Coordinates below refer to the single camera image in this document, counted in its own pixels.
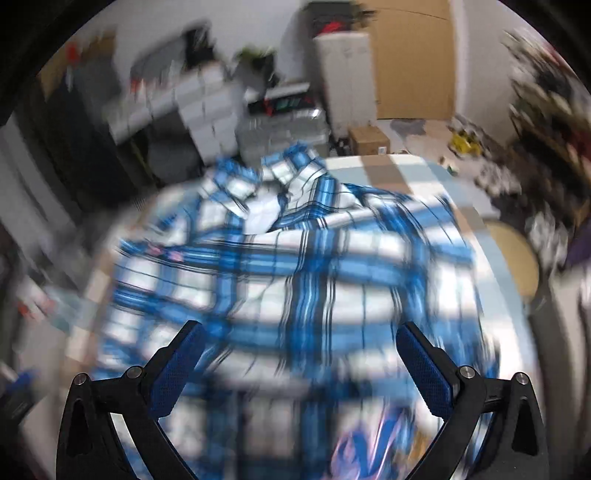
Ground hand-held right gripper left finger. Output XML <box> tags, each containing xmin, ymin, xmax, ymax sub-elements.
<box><xmin>56</xmin><ymin>320</ymin><xmax>206</xmax><ymax>480</ymax></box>

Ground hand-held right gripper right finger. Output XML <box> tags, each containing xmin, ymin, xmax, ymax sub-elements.
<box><xmin>396</xmin><ymin>322</ymin><xmax>548</xmax><ymax>480</ymax></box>

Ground blue plaid shirt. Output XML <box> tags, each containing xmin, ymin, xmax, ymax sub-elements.
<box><xmin>90</xmin><ymin>143</ymin><xmax>502</xmax><ymax>480</ymax></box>

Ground grey upholstered chair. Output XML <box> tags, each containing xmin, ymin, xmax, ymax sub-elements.
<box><xmin>526</xmin><ymin>268</ymin><xmax>591</xmax><ymax>480</ymax></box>

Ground round beige stool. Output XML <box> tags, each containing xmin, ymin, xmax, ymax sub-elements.
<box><xmin>485</xmin><ymin>222</ymin><xmax>541</xmax><ymax>303</ymax></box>

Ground purple cloth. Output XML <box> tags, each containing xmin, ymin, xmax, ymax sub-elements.
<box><xmin>566</xmin><ymin>222</ymin><xmax>591</xmax><ymax>273</ymax></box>

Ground checked bed sheet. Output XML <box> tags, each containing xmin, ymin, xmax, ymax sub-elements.
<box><xmin>60</xmin><ymin>153</ymin><xmax>532</xmax><ymax>480</ymax></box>

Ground pile of shoes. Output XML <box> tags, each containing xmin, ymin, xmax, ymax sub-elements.
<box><xmin>475</xmin><ymin>152</ymin><xmax>522</xmax><ymax>195</ymax></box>

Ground yellow bag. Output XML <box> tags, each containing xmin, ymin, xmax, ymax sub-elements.
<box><xmin>450</xmin><ymin>129</ymin><xmax>481</xmax><ymax>153</ymax></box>

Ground cardboard box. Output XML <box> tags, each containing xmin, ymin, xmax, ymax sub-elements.
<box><xmin>348</xmin><ymin>126</ymin><xmax>391</xmax><ymax>156</ymax></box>

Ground clear storage bin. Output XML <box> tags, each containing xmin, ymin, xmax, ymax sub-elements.
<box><xmin>235</xmin><ymin>108</ymin><xmax>331</xmax><ymax>162</ymax></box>

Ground white desk with drawers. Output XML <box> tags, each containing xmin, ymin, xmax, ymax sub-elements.
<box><xmin>104</xmin><ymin>65</ymin><xmax>247</xmax><ymax>167</ymax></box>

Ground wooden shelf rack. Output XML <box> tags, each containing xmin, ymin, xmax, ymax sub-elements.
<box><xmin>503</xmin><ymin>28</ymin><xmax>591</xmax><ymax>204</ymax></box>

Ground dark box with red trim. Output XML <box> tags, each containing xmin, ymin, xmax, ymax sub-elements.
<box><xmin>249</xmin><ymin>88</ymin><xmax>315</xmax><ymax>116</ymax></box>

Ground tall white cabinet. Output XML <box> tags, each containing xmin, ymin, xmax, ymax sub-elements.
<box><xmin>314</xmin><ymin>32</ymin><xmax>377</xmax><ymax>139</ymax></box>

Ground wooden door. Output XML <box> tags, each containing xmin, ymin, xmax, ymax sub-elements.
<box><xmin>365</xmin><ymin>0</ymin><xmax>458</xmax><ymax>121</ymax></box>

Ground grey rounded panel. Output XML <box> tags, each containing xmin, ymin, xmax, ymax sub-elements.
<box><xmin>134</xmin><ymin>37</ymin><xmax>218</xmax><ymax>79</ymax></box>

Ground potted plant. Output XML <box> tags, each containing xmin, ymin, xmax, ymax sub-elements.
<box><xmin>233</xmin><ymin>46</ymin><xmax>278</xmax><ymax>88</ymax></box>

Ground black crate stack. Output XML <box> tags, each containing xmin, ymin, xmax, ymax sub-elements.
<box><xmin>305</xmin><ymin>2</ymin><xmax>370</xmax><ymax>38</ymax></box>

